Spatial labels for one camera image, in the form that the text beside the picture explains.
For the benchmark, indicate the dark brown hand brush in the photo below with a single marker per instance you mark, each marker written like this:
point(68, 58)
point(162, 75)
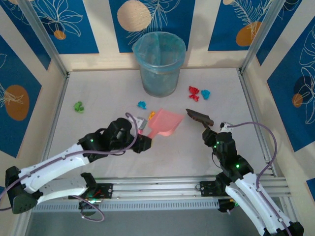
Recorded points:
point(198, 116)

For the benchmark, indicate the pink plastic dustpan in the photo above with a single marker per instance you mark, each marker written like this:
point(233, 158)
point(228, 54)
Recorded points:
point(166, 123)

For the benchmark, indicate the blue paper scrap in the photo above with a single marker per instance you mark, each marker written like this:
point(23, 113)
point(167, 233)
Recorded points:
point(142, 105)
point(205, 94)

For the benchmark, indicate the green paper scrap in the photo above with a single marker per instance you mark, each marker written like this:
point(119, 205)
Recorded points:
point(79, 106)

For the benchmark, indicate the red paper scrap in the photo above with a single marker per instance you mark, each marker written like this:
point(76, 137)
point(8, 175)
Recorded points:
point(193, 89)
point(194, 97)

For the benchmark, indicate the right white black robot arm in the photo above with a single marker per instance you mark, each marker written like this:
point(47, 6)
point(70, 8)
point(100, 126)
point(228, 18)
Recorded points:
point(248, 194)

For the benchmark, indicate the orange crumpled paper scrap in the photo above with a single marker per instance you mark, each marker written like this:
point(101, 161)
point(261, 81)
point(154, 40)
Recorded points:
point(151, 114)

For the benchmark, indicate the trash bin with blue bag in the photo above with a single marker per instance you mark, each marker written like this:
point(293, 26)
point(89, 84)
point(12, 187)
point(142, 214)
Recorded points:
point(158, 64)

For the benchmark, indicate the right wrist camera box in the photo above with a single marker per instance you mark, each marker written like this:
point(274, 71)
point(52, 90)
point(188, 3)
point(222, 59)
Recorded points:
point(225, 125)

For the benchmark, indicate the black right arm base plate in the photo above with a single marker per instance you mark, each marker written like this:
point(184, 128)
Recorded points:
point(208, 188)

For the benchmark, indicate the aluminium mounting rail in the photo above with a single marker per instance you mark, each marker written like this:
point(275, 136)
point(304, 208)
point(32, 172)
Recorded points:
point(157, 188)

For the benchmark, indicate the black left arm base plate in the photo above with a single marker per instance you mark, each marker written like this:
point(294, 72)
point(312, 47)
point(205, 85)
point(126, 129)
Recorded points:
point(105, 190)

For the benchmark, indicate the aluminium table side rail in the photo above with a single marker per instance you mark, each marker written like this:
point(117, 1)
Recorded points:
point(248, 98)
point(57, 110)

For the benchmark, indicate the aluminium frame post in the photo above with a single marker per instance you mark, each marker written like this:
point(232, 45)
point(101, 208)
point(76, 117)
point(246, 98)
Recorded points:
point(261, 37)
point(44, 39)

